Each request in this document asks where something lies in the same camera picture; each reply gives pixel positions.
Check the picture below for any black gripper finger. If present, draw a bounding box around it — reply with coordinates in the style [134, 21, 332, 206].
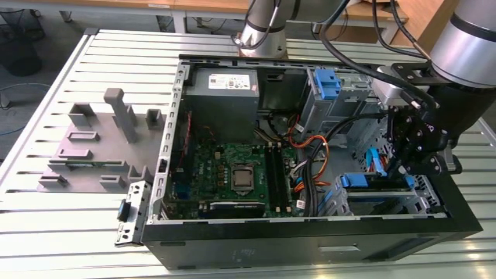
[402, 151, 445, 177]
[385, 106, 424, 178]

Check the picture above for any blue data wire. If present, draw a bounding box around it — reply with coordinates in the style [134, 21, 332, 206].
[365, 147, 388, 177]

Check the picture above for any hard disk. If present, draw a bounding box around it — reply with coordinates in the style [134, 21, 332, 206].
[340, 173, 416, 193]

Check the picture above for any grey metal disk bay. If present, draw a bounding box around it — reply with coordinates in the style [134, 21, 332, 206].
[333, 173, 442, 216]

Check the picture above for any grey optical drive cage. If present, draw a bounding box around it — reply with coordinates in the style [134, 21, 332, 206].
[301, 66, 388, 137]

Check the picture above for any blue plastic drive latch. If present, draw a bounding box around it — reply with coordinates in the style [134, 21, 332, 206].
[313, 68, 341, 100]

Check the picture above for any wooden cabinet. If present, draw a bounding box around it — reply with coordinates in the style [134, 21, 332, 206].
[402, 0, 458, 49]

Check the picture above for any black RAM slot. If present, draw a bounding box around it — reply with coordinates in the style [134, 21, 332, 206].
[265, 141, 282, 213]

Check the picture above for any CPU socket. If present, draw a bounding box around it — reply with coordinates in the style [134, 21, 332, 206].
[229, 161, 258, 196]

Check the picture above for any silver CPU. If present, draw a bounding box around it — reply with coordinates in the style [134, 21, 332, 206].
[233, 169, 253, 187]

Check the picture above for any black open PC case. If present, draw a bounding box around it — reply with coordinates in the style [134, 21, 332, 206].
[113, 53, 484, 270]

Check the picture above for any grey power supply unit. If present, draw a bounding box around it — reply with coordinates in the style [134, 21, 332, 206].
[180, 68, 260, 144]

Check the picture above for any black graphics card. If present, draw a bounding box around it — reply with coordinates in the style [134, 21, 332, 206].
[208, 199, 266, 218]

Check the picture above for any green motherboard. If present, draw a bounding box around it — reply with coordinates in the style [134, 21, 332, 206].
[161, 141, 306, 219]

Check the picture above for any grey parts rack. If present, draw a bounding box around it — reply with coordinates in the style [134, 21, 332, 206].
[36, 88, 172, 196]

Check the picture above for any blue port connector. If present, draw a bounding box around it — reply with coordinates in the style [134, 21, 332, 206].
[116, 199, 132, 222]

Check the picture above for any green RAM stick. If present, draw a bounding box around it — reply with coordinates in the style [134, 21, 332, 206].
[64, 161, 125, 170]

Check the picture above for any black mesh bin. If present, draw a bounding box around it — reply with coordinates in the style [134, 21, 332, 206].
[0, 8, 45, 77]

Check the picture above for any thick black cable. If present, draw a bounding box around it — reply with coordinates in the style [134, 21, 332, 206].
[308, 139, 326, 216]
[304, 112, 388, 216]

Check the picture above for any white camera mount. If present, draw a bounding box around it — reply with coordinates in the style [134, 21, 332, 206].
[370, 66, 421, 109]

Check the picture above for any orange yellow wire bundle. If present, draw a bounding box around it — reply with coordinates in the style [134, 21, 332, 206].
[288, 112, 330, 193]

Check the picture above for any thin multicolour wire bundle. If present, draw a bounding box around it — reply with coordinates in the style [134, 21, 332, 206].
[288, 161, 313, 189]

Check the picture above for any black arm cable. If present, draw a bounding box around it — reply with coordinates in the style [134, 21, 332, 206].
[370, 0, 433, 62]
[318, 0, 441, 109]

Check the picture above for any wooden desk white frame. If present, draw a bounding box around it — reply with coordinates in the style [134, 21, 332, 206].
[57, 0, 186, 33]
[172, 0, 409, 45]

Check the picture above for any thin red wire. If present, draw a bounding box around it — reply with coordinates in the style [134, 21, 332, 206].
[174, 111, 193, 173]

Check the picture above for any blue floor cable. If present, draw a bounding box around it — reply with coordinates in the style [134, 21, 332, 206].
[0, 83, 50, 137]

